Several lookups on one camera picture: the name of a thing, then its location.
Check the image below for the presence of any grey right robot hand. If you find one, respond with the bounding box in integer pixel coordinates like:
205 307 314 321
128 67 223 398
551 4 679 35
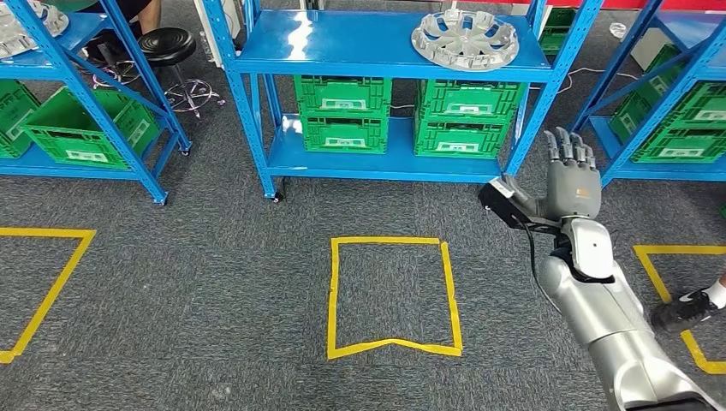
503 127 603 225

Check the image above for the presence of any silver plastic wheel hubcap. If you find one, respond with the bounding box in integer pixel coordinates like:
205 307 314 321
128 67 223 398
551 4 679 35
410 8 520 73
0 0 70 60

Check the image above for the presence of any blue metal shelf rack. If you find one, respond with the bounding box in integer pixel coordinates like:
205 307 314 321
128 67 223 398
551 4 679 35
201 0 605 202
0 0 193 206
569 0 726 188

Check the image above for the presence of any yellow tape square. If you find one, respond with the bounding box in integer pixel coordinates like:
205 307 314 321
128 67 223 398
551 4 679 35
327 236 463 360
633 245 726 376

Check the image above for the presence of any white table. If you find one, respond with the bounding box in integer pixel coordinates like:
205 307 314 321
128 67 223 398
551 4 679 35
193 0 245 63
629 28 679 72

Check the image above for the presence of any standing person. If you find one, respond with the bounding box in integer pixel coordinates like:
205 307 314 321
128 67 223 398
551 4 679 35
650 277 726 334

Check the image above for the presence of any black stool with chrome base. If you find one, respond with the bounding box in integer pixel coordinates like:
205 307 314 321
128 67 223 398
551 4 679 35
90 57 144 91
137 27 226 120

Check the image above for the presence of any seated person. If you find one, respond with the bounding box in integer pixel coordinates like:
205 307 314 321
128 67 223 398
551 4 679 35
42 0 164 64

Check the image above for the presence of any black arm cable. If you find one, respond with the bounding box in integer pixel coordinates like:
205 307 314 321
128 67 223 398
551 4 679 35
510 214 560 307

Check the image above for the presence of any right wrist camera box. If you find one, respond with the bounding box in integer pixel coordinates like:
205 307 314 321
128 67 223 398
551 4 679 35
478 176 563 235

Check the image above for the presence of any white floor cable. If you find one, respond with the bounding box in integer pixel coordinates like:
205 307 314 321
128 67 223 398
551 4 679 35
527 67 640 95

